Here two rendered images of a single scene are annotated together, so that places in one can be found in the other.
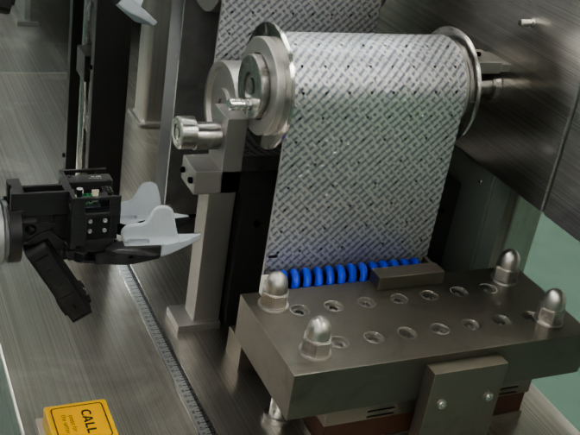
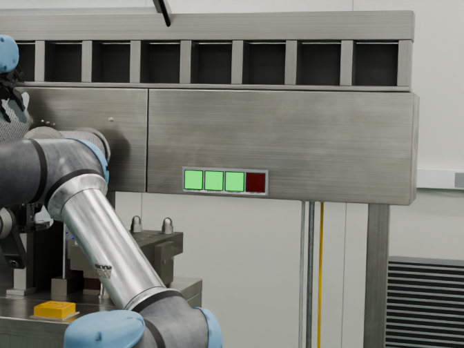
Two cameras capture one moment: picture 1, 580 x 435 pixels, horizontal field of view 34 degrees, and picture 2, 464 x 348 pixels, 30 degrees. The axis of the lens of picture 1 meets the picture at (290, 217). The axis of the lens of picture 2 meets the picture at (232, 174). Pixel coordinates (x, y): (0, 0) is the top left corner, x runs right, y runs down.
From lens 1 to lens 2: 1.58 m
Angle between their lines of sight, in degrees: 50
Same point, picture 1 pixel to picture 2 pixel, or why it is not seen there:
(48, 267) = (17, 237)
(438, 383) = (162, 250)
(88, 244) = (30, 222)
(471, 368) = (167, 244)
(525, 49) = (111, 131)
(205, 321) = (30, 288)
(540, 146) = (134, 166)
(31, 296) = not seen: outside the picture
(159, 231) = (45, 215)
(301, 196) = not seen: hidden behind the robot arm
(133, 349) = (18, 301)
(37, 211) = (12, 208)
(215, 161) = not seen: hidden behind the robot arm
